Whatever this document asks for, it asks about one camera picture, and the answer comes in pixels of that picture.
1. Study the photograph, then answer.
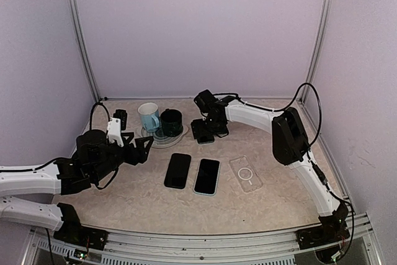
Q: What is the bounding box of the light blue ceramic mug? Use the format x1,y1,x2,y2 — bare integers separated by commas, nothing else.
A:
138,102,160,133

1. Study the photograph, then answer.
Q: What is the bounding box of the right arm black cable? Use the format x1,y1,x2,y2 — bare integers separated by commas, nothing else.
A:
279,82,323,151

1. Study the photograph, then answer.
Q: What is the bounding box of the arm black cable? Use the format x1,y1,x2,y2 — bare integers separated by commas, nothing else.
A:
279,82,323,151
89,101,111,132

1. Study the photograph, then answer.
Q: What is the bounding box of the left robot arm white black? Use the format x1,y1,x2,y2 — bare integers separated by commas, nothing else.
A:
1,129,154,243

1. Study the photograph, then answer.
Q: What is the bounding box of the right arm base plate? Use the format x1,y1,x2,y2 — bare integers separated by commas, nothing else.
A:
296,225,350,250

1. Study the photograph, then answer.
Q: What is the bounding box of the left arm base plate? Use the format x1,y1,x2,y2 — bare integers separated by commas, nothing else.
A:
53,225,108,251

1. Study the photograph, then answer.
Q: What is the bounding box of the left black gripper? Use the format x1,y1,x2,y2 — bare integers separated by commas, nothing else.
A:
91,132,153,181

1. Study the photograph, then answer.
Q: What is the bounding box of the clear magsafe phone case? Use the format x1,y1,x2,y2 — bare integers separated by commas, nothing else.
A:
229,155,263,193

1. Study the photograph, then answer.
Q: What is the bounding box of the aluminium frame post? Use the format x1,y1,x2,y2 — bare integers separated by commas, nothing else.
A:
299,0,337,104
68,0,100,102

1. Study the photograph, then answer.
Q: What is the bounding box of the black phone case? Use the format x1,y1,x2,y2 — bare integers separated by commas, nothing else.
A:
163,152,192,190

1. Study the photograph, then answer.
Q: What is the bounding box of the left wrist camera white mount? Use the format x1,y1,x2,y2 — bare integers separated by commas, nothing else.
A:
107,109,128,147

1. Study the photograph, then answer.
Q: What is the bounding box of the white grey ringed plate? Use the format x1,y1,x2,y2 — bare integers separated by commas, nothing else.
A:
135,125,189,149

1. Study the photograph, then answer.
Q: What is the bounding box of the right aluminium frame post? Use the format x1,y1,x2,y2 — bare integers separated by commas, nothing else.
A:
299,0,337,104

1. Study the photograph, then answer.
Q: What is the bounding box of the left aluminium frame post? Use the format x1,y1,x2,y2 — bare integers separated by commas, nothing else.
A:
68,0,100,102

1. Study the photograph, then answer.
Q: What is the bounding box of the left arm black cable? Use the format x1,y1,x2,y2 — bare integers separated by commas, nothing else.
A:
89,101,111,132

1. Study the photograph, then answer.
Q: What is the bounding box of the light blue phone case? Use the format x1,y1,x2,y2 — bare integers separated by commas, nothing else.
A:
192,158,221,197

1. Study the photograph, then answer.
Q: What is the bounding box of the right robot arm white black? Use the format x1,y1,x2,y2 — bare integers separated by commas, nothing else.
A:
194,89,348,243

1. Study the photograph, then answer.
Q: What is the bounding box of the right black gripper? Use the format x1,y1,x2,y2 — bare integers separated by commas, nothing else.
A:
191,115,228,138

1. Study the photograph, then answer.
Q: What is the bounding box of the front aluminium rail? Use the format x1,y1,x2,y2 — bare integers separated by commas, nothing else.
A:
20,222,384,264

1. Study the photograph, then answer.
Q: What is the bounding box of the dark green ceramic mug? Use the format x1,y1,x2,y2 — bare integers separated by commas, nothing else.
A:
160,109,183,137

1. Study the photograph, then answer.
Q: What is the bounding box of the black phone pink edge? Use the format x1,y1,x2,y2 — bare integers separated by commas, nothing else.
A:
165,154,190,187

